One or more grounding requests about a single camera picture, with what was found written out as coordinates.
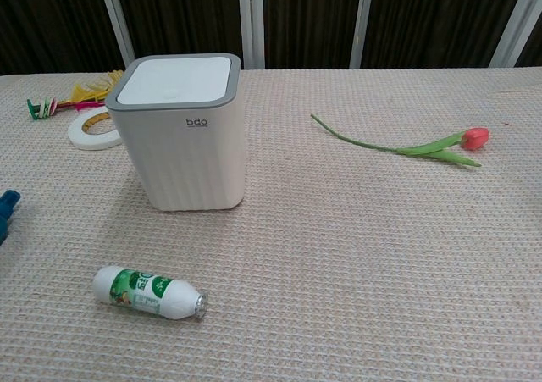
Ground white ribbed trash bin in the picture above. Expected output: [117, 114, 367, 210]
[105, 53, 246, 213]

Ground white bottle with green label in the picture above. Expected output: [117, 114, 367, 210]
[92, 266, 210, 321]

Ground beige woven tablecloth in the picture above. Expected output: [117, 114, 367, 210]
[0, 64, 542, 382]

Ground artificial red tulip flower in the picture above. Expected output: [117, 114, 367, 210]
[310, 113, 491, 169]

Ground white tape roll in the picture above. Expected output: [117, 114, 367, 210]
[67, 111, 124, 150]

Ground colourful feather shuttlecock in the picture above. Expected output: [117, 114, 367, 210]
[26, 69, 125, 121]

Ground blue plastic object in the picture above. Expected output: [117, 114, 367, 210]
[0, 189, 21, 246]

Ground white metal frame post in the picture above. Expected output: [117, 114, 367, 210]
[96, 0, 136, 67]
[349, 0, 377, 69]
[493, 0, 542, 68]
[236, 0, 266, 70]

